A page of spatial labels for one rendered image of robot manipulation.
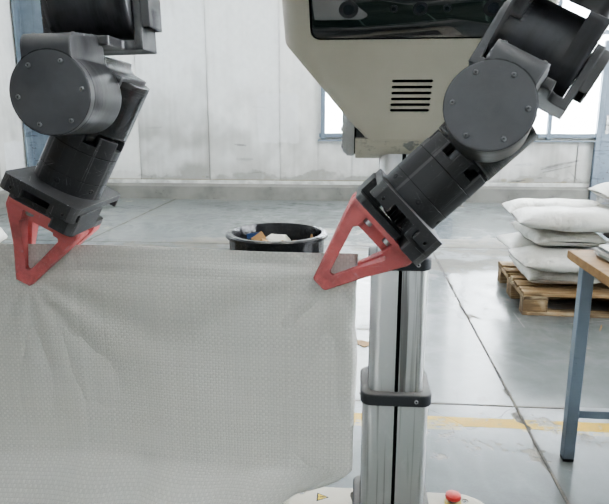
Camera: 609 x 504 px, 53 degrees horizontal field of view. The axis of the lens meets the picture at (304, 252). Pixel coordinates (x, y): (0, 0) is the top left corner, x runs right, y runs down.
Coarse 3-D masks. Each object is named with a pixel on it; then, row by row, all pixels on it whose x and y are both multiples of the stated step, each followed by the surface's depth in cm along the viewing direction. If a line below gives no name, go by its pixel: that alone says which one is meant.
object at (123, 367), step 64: (0, 256) 54; (64, 256) 54; (128, 256) 53; (192, 256) 52; (256, 256) 51; (320, 256) 50; (0, 320) 55; (64, 320) 55; (128, 320) 54; (192, 320) 53; (256, 320) 52; (320, 320) 52; (0, 384) 57; (64, 384) 56; (128, 384) 56; (192, 384) 54; (256, 384) 54; (320, 384) 53; (0, 448) 58; (64, 448) 58; (128, 448) 57; (192, 448) 56; (256, 448) 55; (320, 448) 54
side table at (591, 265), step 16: (576, 256) 194; (592, 256) 193; (592, 272) 181; (608, 272) 174; (592, 288) 199; (576, 304) 203; (576, 320) 203; (576, 336) 203; (576, 352) 204; (576, 368) 206; (576, 384) 207; (576, 400) 208; (576, 416) 209; (592, 416) 209; (608, 416) 209; (576, 432) 211; (560, 448) 216
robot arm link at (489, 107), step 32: (480, 64) 38; (512, 64) 37; (544, 64) 37; (448, 96) 38; (480, 96) 38; (512, 96) 37; (544, 96) 43; (576, 96) 46; (448, 128) 38; (480, 128) 38; (512, 128) 37; (480, 160) 42
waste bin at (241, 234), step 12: (240, 228) 298; (252, 228) 304; (264, 228) 308; (276, 228) 309; (288, 228) 308; (300, 228) 306; (312, 228) 300; (240, 240) 268; (252, 240) 267; (300, 240) 267; (312, 240) 269; (312, 252) 273
